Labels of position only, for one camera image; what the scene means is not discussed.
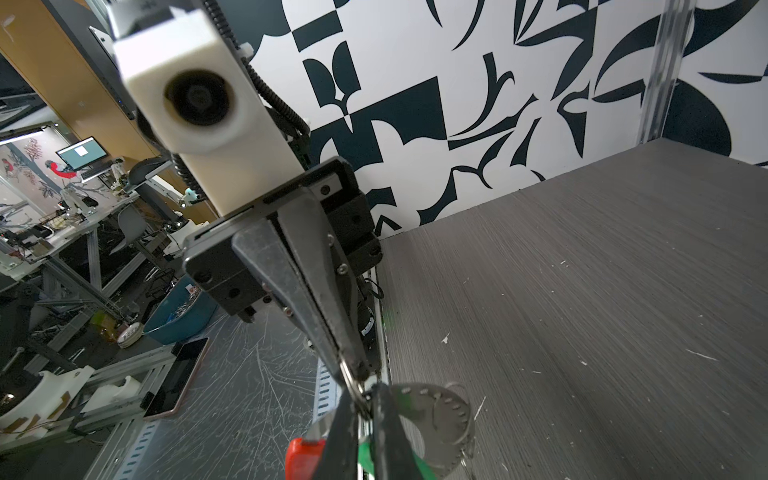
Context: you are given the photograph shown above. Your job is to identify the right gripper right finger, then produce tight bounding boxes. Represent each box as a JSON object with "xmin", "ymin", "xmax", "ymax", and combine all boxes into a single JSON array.
[{"xmin": 371, "ymin": 383, "xmax": 422, "ymax": 480}]

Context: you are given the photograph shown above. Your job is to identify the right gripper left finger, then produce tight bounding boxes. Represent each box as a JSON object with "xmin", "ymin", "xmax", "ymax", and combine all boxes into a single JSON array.
[{"xmin": 312, "ymin": 386, "xmax": 360, "ymax": 480}]

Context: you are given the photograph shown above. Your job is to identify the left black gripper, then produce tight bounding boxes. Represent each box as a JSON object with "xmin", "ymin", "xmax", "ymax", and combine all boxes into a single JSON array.
[{"xmin": 183, "ymin": 157, "xmax": 383, "ymax": 388}]

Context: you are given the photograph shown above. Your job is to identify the white slotted cable duct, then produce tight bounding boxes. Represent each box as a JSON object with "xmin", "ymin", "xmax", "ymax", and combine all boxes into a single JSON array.
[{"xmin": 312, "ymin": 359, "xmax": 341, "ymax": 422}]

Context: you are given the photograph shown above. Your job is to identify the computer monitor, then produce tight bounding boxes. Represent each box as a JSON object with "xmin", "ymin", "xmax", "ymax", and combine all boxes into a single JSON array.
[{"xmin": 56, "ymin": 137, "xmax": 109, "ymax": 171}]

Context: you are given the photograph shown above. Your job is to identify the teal plastic bin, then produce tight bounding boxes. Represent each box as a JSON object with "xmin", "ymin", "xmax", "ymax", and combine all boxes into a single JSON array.
[{"xmin": 143, "ymin": 276, "xmax": 218, "ymax": 345}]

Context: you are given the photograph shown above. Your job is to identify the red key tag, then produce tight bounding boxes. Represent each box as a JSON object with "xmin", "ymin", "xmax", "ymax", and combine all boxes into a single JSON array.
[{"xmin": 284, "ymin": 438, "xmax": 326, "ymax": 480}]

